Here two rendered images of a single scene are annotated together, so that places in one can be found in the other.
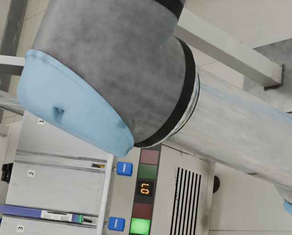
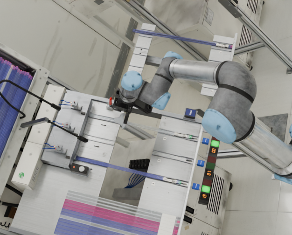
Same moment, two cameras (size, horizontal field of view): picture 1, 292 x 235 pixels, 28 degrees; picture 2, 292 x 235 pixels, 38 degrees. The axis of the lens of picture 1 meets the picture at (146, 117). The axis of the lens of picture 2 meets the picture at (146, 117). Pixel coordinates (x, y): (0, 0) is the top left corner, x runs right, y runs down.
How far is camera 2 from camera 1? 0.81 m
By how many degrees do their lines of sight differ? 6
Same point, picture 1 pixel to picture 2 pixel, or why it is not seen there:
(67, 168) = (175, 160)
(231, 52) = not seen: hidden behind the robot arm
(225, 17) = not seen: hidden behind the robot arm
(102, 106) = (231, 126)
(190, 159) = (219, 170)
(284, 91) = not seen: hidden behind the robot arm
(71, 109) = (222, 126)
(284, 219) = (266, 205)
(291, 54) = (276, 122)
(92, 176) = (186, 164)
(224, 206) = (233, 198)
